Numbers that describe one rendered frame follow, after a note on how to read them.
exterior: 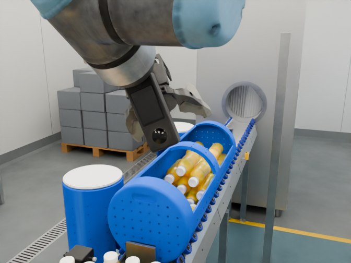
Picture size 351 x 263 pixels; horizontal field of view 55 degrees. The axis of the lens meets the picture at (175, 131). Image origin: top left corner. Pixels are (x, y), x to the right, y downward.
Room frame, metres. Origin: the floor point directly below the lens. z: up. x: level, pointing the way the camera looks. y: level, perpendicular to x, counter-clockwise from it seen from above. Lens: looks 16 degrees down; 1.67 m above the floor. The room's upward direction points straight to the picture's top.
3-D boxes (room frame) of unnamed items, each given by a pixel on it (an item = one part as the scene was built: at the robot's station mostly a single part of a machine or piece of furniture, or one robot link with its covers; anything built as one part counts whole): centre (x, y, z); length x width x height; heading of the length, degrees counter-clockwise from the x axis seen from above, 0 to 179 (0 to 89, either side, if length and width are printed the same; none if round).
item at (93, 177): (1.48, 0.39, 1.03); 0.28 x 0.28 x 0.01
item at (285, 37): (2.21, -0.70, 0.85); 0.06 x 0.06 x 1.70; 71
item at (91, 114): (4.94, 1.02, 0.59); 1.20 x 0.80 x 1.19; 70
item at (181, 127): (2.38, 0.00, 1.03); 0.28 x 0.28 x 0.01
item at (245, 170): (2.80, -0.63, 0.31); 0.06 x 0.06 x 0.63; 71
